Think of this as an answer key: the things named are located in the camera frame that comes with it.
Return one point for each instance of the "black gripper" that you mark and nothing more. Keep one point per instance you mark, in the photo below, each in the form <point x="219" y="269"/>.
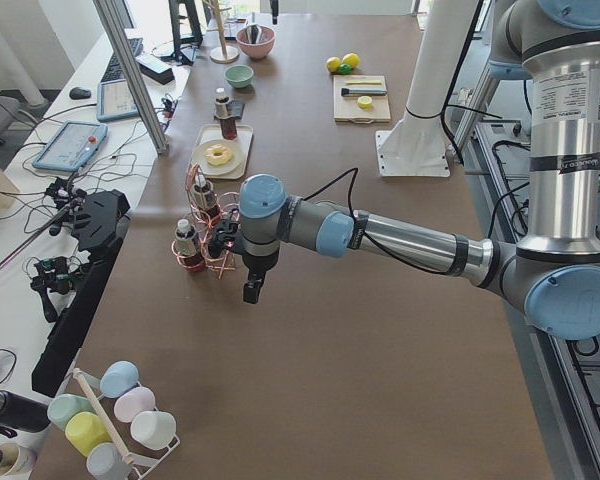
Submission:
<point x="260" y="263"/>

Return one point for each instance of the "tea bottle white cap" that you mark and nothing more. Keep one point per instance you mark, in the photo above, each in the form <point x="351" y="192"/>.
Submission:
<point x="222" y="113"/>

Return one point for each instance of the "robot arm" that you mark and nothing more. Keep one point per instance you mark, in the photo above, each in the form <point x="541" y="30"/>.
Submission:
<point x="552" y="275"/>

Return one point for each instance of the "right tea bottle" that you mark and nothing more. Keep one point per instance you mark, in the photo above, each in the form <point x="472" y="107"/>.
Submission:
<point x="187" y="246"/>

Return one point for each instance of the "middle tea bottle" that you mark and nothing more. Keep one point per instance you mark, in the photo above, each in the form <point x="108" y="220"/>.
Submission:
<point x="204" y="196"/>

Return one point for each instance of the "white round plate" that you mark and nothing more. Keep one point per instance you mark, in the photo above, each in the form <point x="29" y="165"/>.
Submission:
<point x="198" y="158"/>

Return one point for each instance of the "grey folded cloth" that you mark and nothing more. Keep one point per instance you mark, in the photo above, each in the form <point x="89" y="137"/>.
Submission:
<point x="236" y="108"/>

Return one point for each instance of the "cup rack with cups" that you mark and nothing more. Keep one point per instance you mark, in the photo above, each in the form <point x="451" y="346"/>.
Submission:
<point x="114" y="422"/>

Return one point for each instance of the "pale green bowl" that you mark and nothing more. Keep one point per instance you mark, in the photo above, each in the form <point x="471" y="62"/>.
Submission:
<point x="239" y="76"/>

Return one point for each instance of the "bamboo cutting board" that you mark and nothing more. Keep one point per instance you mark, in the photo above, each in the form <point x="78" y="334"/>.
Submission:
<point x="346" y="108"/>

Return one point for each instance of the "lemon half slice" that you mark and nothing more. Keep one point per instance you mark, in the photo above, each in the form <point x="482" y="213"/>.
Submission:
<point x="365" y="102"/>

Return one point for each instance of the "steel muddler bar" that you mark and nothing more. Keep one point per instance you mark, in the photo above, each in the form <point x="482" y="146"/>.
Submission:
<point x="351" y="92"/>

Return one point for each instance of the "blue teach pendant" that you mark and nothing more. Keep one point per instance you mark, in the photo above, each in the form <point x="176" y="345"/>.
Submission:
<point x="115" y="101"/>
<point x="72" y="146"/>

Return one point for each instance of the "yellow plastic knife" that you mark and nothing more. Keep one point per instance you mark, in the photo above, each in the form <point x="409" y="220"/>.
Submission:
<point x="363" y="81"/>

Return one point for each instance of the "wooden stand with base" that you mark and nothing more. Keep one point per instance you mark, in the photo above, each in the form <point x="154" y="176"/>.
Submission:
<point x="223" y="53"/>

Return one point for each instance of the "green lime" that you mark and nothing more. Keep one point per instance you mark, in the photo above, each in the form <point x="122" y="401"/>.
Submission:
<point x="344" y="69"/>

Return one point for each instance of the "lower yellow lemon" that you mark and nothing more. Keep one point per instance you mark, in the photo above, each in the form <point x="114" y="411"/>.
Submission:
<point x="333" y="63"/>

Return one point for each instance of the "yellow lemon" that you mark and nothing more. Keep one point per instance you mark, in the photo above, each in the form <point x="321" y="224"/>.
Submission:
<point x="351" y="59"/>
<point x="333" y="63"/>

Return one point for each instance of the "pink bowl with ice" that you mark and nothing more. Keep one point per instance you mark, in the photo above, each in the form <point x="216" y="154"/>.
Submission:
<point x="259" y="51"/>

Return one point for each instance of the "upper yellow lemon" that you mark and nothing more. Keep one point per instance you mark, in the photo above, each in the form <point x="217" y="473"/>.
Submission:
<point x="351" y="59"/>

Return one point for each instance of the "steel ice scoop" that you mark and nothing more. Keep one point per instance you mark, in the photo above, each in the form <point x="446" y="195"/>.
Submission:
<point x="253" y="33"/>

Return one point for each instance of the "black computer mouse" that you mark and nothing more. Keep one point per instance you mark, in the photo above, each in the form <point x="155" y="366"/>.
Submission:
<point x="79" y="93"/>

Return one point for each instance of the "black thermos bottle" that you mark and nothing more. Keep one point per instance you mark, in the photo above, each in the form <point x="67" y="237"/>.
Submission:
<point x="18" y="413"/>

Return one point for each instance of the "copper wire bottle rack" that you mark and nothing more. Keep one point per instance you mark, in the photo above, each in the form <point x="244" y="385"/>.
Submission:
<point x="204" y="225"/>

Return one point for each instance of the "glazed ring donut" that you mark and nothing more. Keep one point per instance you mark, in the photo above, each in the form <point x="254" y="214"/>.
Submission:
<point x="218" y="154"/>

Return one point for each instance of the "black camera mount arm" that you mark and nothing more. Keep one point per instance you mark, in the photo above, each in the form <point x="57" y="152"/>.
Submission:
<point x="73" y="297"/>

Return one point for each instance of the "aluminium frame post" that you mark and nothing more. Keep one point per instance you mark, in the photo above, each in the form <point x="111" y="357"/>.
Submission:
<point x="112" y="23"/>

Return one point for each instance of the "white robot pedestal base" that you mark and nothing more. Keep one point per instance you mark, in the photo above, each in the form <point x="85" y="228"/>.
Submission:
<point x="416" y="145"/>

